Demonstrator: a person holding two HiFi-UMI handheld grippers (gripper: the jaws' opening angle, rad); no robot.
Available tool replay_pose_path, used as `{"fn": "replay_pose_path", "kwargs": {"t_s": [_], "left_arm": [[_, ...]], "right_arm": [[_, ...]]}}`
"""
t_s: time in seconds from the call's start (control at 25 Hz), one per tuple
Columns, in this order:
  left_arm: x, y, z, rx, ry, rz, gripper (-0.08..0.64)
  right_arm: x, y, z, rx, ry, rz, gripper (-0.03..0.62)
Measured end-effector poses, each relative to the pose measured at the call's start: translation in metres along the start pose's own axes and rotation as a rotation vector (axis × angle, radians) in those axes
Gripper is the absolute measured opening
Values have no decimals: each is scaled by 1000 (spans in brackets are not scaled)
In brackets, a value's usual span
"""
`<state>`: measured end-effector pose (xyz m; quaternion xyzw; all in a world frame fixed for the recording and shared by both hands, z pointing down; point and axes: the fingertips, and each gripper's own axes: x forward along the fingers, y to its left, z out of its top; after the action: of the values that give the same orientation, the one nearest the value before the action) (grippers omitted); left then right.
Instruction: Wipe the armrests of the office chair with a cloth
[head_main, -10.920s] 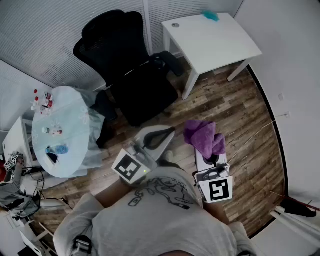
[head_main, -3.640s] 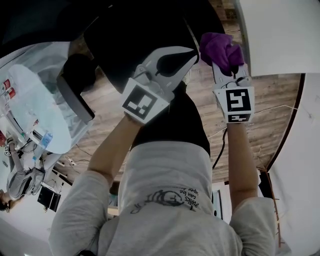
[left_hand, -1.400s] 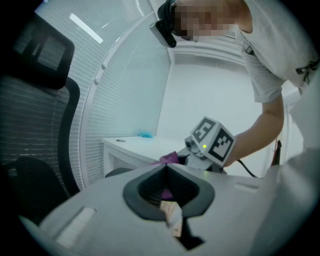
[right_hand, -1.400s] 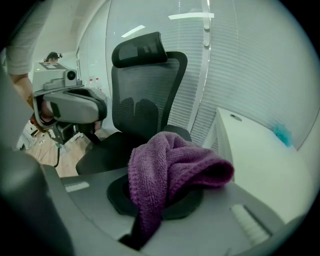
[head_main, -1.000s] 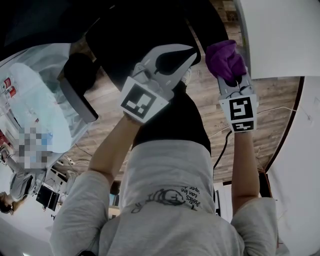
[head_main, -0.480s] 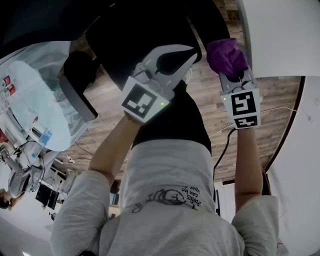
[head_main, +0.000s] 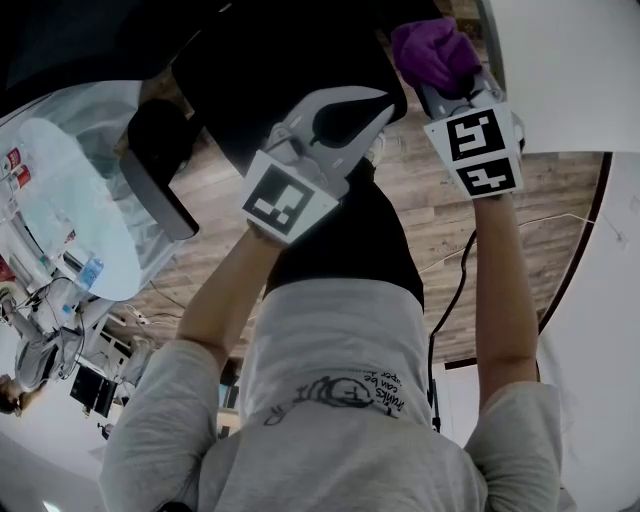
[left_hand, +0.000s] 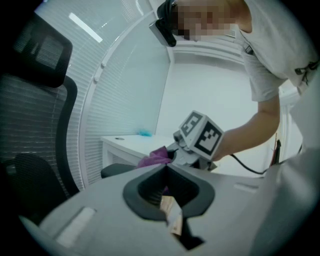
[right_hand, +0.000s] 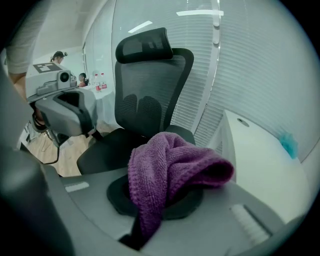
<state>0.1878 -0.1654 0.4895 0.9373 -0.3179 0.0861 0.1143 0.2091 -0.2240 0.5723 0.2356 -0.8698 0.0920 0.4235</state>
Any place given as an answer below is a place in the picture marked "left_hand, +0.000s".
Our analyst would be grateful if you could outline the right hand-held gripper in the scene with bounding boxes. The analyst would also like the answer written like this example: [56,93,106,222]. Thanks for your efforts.
[166,109,225,172]

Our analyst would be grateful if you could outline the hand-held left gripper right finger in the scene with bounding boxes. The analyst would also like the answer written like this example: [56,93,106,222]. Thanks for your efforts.
[166,149,318,256]

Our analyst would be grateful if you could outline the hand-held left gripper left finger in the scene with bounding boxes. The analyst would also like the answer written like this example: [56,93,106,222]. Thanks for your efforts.
[24,164,187,256]

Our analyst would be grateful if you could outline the purple cloth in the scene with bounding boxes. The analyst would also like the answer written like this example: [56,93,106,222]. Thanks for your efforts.
[136,146,173,169]

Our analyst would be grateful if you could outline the person's right forearm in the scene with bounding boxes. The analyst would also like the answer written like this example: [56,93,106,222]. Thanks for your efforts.
[212,109,280,163]

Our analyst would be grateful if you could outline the teal fluffy cloth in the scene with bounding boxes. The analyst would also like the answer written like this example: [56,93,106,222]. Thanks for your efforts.
[136,127,153,137]

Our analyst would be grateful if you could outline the white square table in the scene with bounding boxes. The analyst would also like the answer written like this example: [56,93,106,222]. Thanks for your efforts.
[100,134,181,176]

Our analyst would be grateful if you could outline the white window blinds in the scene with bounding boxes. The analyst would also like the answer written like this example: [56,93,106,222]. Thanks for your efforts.
[34,0,171,186]

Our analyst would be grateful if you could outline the black mesh office chair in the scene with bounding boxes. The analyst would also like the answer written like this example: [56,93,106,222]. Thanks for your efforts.
[0,12,141,226]

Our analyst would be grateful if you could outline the person's grey t-shirt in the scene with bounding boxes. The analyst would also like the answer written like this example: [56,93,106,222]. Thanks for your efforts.
[226,0,320,102]

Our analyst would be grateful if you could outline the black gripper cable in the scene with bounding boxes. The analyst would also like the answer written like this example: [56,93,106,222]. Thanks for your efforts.
[229,153,303,175]

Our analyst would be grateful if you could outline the black head-mounted camera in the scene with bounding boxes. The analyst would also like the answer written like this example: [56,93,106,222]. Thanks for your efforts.
[149,0,177,48]

